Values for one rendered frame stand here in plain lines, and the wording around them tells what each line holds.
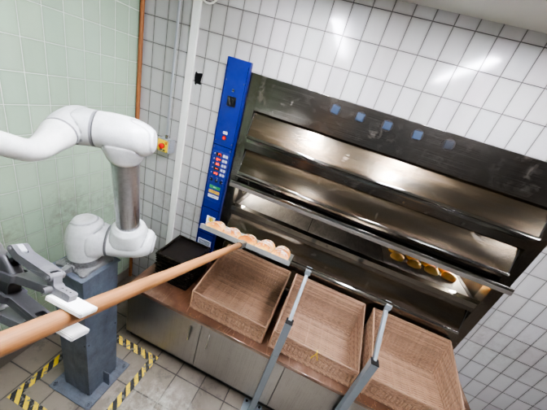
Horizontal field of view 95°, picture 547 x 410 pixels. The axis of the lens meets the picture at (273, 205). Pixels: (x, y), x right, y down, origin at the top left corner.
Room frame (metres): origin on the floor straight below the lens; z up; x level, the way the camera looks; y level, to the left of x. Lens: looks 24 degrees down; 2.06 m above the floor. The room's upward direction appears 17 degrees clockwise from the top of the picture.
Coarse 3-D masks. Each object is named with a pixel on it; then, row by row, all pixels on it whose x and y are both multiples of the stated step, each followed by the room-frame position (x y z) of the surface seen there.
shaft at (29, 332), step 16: (208, 256) 0.71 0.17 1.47; (160, 272) 0.47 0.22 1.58; (176, 272) 0.51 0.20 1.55; (128, 288) 0.36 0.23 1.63; (144, 288) 0.39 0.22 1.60; (96, 304) 0.29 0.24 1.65; (112, 304) 0.31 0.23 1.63; (32, 320) 0.21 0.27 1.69; (48, 320) 0.22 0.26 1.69; (64, 320) 0.23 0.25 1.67; (80, 320) 0.26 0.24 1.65; (0, 336) 0.17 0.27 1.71; (16, 336) 0.18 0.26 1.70; (32, 336) 0.19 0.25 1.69; (0, 352) 0.16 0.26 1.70
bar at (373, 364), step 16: (304, 272) 1.22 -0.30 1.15; (352, 288) 1.18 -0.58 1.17; (384, 304) 1.14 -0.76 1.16; (288, 320) 1.03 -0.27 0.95; (384, 320) 1.09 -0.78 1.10; (272, 352) 1.03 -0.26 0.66; (272, 368) 1.00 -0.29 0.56; (368, 368) 0.92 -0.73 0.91; (352, 384) 0.95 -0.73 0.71; (256, 400) 1.00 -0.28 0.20; (352, 400) 0.91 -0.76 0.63
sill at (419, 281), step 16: (240, 208) 1.70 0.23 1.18; (272, 224) 1.65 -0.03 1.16; (288, 224) 1.69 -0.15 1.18; (320, 240) 1.59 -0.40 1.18; (352, 256) 1.54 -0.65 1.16; (368, 256) 1.57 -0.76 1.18; (384, 272) 1.50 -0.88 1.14; (400, 272) 1.50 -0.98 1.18; (432, 288) 1.44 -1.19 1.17; (464, 304) 1.40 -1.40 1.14
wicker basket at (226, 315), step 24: (216, 264) 1.51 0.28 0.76; (240, 264) 1.62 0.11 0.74; (264, 264) 1.60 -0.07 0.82; (216, 288) 1.45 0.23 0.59; (240, 288) 1.52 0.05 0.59; (264, 288) 1.54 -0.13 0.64; (216, 312) 1.24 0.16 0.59; (240, 312) 1.30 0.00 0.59; (264, 312) 1.36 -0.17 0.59; (264, 336) 1.16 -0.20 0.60
